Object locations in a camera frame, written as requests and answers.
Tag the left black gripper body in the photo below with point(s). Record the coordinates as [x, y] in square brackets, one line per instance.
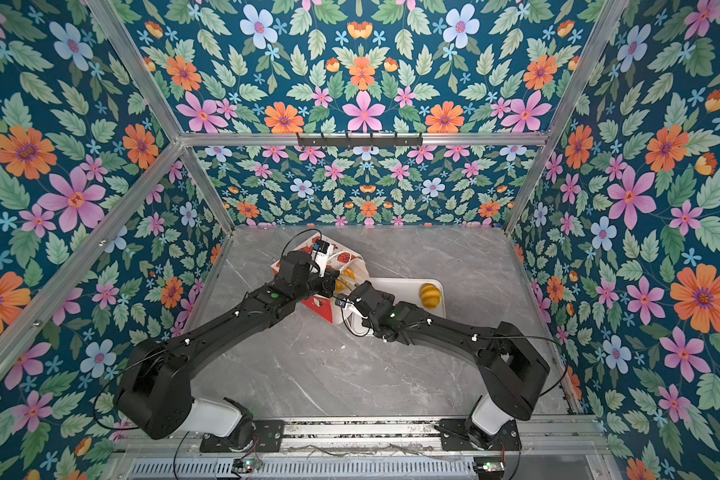
[315, 284]

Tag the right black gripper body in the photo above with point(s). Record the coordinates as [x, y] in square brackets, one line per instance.
[376, 328]

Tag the yellow striped croissant bread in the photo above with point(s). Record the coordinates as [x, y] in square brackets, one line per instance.
[430, 296]

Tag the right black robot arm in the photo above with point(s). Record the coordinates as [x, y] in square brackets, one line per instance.
[513, 370]

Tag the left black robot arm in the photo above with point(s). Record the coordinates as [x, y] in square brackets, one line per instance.
[155, 392]

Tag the white rectangular tray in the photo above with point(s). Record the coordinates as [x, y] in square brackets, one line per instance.
[404, 290]

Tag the black hook rail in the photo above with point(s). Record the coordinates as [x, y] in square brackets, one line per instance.
[347, 140]

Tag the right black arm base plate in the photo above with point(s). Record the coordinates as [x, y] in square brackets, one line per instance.
[460, 434]

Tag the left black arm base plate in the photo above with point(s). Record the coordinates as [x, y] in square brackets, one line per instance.
[260, 436]

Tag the white slotted cable duct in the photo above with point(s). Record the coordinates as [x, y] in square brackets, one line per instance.
[303, 468]

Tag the aluminium front rail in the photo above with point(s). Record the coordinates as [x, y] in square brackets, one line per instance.
[439, 440]

